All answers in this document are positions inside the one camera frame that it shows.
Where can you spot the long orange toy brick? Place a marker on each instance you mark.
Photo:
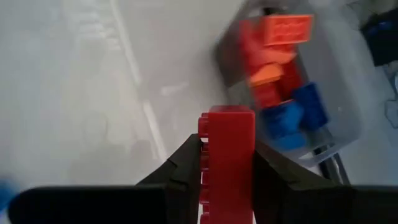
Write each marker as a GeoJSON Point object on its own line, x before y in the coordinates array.
{"type": "Point", "coordinates": [287, 29]}

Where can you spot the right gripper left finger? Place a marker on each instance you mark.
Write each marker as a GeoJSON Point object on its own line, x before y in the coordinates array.
{"type": "Point", "coordinates": [174, 199]}

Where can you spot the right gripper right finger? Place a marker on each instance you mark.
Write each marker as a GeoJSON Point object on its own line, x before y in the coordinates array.
{"type": "Point", "coordinates": [280, 205]}

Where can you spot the long red toy brick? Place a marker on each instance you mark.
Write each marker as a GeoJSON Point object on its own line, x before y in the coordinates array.
{"type": "Point", "coordinates": [230, 161]}

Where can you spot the smoky grey plastic bin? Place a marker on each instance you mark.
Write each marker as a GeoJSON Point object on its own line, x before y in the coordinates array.
{"type": "Point", "coordinates": [339, 93]}

